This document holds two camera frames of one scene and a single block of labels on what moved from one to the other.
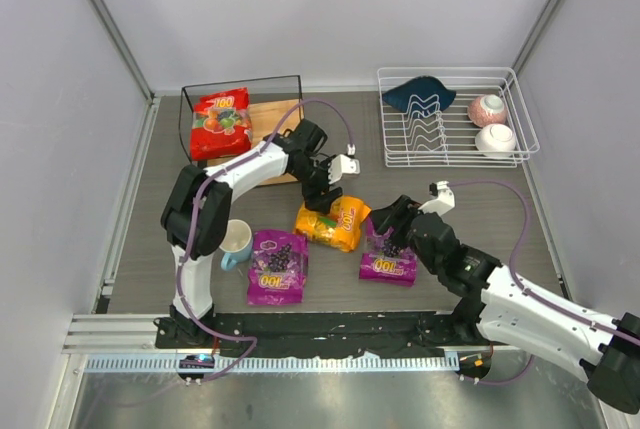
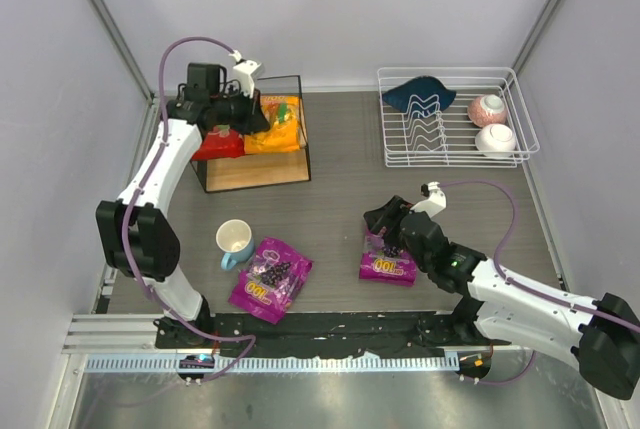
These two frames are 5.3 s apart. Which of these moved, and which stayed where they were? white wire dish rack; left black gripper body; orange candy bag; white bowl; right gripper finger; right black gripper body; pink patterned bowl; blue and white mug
Moved: left black gripper body; orange candy bag
Stayed: white bowl; right gripper finger; white wire dish rack; right black gripper body; blue and white mug; pink patterned bowl
